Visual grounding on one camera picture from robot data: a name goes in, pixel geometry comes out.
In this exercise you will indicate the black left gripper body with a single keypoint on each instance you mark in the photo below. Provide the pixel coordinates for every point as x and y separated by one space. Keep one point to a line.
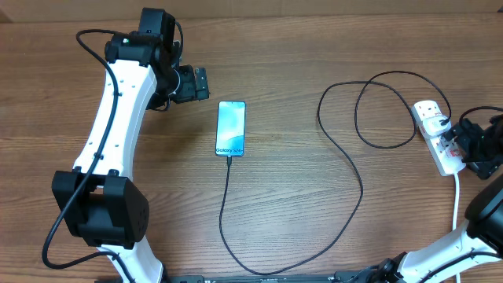
187 90

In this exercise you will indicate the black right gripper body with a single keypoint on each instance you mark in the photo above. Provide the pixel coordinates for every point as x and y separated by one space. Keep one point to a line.
484 150

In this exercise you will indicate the Galaxy smartphone blue screen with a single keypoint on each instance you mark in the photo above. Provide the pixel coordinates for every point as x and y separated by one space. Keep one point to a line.
230 128

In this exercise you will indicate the white power strip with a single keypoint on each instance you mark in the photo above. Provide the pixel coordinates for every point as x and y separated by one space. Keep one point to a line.
446 154

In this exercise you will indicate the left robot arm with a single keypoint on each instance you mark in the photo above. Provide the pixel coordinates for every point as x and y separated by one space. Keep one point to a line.
98 200

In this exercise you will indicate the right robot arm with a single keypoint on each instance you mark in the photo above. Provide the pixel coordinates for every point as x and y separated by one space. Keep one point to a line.
478 240

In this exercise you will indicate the white charger adapter plug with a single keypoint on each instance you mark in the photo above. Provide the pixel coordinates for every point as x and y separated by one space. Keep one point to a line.
434 126

